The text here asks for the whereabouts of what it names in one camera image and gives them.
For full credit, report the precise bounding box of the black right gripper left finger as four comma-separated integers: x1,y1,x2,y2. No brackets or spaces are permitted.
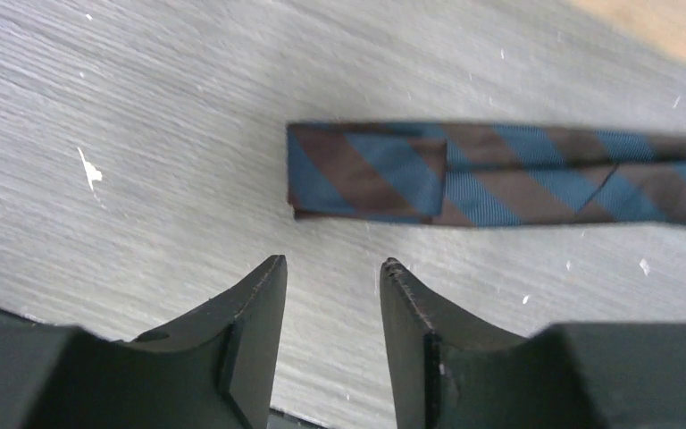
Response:
0,256,287,428

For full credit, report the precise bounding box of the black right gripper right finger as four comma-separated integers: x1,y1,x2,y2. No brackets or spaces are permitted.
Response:
380,258,686,428

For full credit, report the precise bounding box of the navy brown striped tie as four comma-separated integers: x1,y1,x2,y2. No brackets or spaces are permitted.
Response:
286,122,686,228

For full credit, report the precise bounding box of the light wooden compartment tray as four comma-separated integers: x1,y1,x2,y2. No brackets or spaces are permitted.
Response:
571,0,686,63

